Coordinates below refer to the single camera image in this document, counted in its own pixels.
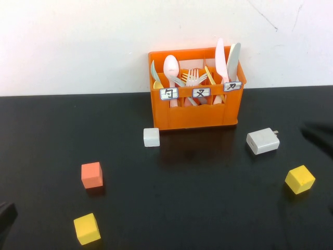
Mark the pink plastic knife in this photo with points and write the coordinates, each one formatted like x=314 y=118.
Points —
x=220 y=60

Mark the white usb wall charger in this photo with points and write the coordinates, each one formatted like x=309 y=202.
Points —
x=262 y=142

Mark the pink plastic spoon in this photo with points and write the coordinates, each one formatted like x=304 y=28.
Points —
x=171 y=65

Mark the white plastic fork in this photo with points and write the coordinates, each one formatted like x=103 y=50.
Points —
x=193 y=79

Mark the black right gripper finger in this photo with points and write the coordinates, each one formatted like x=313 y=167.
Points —
x=320 y=131
x=325 y=148

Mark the grey plastic knife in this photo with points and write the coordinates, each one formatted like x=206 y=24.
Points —
x=234 y=62

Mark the orange plastic cutlery holder crate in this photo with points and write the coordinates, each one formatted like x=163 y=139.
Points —
x=195 y=117

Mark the white cube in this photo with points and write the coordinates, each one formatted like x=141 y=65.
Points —
x=151 y=137

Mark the yellow cube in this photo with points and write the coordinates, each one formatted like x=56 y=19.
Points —
x=87 y=229
x=299 y=179

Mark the pale green plastic spoon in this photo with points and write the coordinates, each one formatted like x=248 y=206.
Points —
x=153 y=71

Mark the yellow plastic knife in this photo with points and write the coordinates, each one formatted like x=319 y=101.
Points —
x=210 y=75

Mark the cream plastic knife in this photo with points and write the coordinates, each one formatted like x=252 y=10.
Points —
x=231 y=52

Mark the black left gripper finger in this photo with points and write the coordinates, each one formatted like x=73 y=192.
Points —
x=6 y=223
x=7 y=211

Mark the orange cube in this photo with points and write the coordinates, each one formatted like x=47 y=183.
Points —
x=91 y=175

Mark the white fork character label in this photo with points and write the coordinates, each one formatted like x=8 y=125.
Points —
x=201 y=93

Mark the yellow plastic spoon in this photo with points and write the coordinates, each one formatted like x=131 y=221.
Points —
x=157 y=85

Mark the white spoon character label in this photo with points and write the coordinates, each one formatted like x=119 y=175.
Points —
x=169 y=93

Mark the white knife character label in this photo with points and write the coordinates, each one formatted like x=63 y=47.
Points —
x=232 y=86

